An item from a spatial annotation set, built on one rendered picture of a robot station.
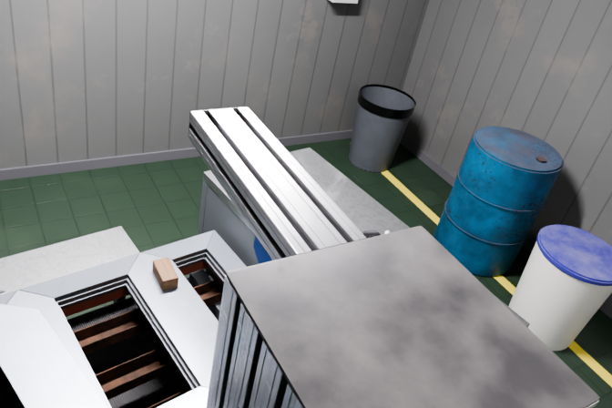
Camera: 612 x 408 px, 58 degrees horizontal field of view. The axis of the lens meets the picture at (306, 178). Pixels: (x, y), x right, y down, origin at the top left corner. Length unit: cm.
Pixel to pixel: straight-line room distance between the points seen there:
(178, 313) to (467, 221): 232
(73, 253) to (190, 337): 72
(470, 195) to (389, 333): 330
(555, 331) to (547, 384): 316
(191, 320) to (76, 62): 233
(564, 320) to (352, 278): 312
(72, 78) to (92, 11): 47
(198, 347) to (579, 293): 226
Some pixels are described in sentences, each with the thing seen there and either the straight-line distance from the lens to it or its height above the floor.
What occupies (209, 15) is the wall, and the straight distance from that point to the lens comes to 408.
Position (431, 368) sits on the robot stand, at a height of 203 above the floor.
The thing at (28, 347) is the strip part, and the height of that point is 87.
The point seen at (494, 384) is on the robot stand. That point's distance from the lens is 52.
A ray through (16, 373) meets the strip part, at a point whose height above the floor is 87.
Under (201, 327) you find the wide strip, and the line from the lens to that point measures 203.
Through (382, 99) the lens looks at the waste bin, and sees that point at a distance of 495.
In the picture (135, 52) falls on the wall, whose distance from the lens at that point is 401.
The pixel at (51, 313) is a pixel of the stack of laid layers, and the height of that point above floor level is 87.
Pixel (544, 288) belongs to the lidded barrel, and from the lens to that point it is 354.
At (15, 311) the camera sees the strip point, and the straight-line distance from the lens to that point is 212.
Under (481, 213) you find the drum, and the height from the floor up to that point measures 49.
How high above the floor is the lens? 239
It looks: 32 degrees down
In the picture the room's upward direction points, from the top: 13 degrees clockwise
